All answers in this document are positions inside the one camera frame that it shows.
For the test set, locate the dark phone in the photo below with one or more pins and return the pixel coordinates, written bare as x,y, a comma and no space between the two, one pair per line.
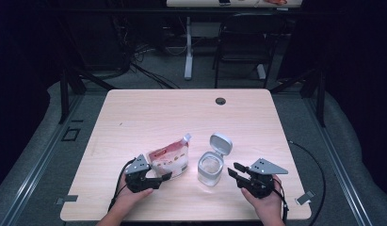
224,2

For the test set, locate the black round table grommet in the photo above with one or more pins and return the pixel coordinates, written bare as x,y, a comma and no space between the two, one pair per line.
220,101

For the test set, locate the aluminium floor rail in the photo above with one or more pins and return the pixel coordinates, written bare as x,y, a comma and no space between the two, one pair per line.
40,163
338,163

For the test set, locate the black folding chair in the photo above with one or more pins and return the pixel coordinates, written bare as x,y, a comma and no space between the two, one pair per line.
244,37

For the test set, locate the red and white spout pouch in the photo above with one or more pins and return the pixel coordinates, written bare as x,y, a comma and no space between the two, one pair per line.
170,160

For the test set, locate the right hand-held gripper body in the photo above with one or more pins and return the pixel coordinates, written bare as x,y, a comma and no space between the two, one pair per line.
260,183

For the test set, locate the orange packet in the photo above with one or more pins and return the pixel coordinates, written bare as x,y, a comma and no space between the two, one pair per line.
276,2

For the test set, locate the grey tape strip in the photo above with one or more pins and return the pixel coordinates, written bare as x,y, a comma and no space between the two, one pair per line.
305,197
67,199

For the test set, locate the white background desk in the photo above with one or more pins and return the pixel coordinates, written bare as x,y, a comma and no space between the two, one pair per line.
188,47

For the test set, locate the person's right hand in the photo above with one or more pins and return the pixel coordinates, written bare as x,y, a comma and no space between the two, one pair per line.
269,205

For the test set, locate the black metal stand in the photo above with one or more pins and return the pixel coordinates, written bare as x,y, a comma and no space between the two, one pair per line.
321,100
64,94

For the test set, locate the person's left hand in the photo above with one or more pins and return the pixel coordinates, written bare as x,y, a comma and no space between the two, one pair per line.
128,199

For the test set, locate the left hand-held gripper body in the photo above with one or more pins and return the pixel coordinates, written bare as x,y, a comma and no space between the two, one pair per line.
137,182

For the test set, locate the white lidded clear container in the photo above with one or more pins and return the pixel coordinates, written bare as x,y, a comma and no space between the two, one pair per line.
210,172

